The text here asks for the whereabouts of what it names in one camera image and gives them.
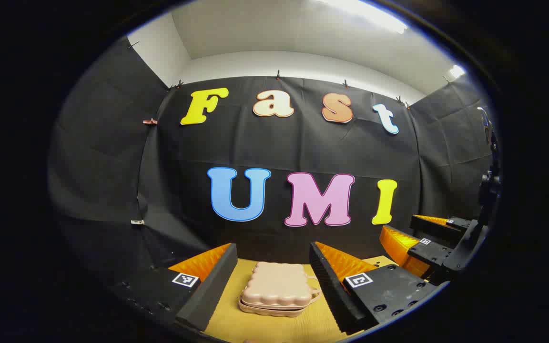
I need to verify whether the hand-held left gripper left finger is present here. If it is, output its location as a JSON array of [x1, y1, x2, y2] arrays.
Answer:
[[112, 243, 238, 332]]

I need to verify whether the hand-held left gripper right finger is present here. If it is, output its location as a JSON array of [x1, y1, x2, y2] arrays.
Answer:
[[309, 241, 449, 335]]

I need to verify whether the pink suitcase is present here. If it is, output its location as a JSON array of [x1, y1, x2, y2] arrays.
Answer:
[[238, 261, 322, 318]]

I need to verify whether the black backdrop cloth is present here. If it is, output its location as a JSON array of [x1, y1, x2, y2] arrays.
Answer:
[[48, 36, 499, 286]]

